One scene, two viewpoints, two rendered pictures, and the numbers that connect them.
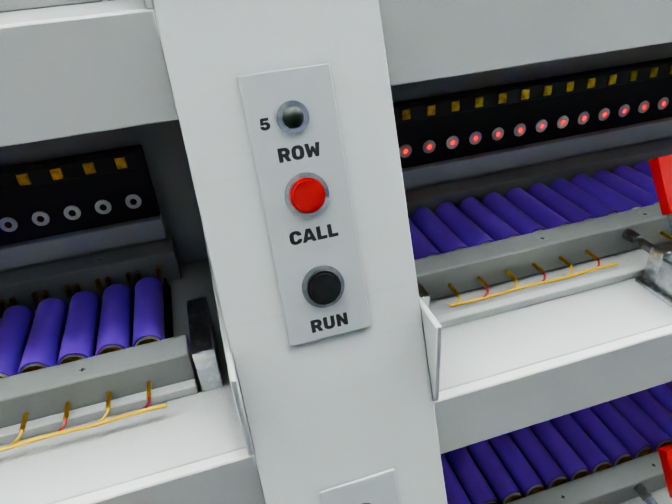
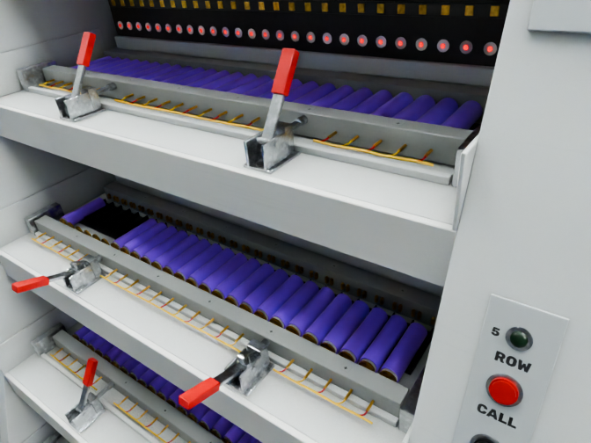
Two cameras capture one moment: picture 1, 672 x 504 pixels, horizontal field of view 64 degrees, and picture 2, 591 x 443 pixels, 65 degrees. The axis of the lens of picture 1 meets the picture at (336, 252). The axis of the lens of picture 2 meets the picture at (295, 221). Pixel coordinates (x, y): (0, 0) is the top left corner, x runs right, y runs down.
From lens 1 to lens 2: 0.15 m
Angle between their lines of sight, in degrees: 44
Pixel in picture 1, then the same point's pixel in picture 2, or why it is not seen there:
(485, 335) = not seen: outside the picture
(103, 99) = (408, 259)
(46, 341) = (344, 331)
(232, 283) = (428, 403)
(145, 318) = (397, 356)
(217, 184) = (447, 345)
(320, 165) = (524, 379)
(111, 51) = (422, 241)
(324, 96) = (552, 338)
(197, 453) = not seen: outside the picture
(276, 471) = not seen: outside the picture
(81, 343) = (357, 346)
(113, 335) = (375, 354)
